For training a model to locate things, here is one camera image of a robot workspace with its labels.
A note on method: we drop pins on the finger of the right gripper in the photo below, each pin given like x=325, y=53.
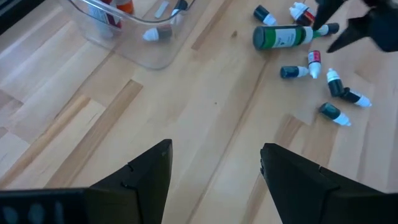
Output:
x=328, y=11
x=357, y=34

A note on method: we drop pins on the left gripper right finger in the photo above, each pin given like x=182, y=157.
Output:
x=304, y=193

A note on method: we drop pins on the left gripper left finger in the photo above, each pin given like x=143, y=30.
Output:
x=140, y=186

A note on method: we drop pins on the small blue dropper bottle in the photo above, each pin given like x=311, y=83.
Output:
x=314, y=62

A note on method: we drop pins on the green bottle green tip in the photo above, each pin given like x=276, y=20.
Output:
x=273, y=37

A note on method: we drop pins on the small dark teal dropper bottle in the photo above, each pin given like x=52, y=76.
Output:
x=334, y=113
x=292, y=71

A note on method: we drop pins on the small red dropper bottle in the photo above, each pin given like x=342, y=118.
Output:
x=157, y=33

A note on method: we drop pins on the dark red bottle red tip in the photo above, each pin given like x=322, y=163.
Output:
x=101, y=14

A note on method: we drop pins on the red-orange bottle orange tip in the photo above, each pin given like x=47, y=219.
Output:
x=126, y=6

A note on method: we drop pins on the clear plastic bin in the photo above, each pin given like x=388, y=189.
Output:
x=140, y=53

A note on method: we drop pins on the small grey sticker strip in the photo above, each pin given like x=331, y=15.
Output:
x=161, y=8

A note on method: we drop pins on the black aluminium table frame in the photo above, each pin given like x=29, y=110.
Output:
x=15, y=12

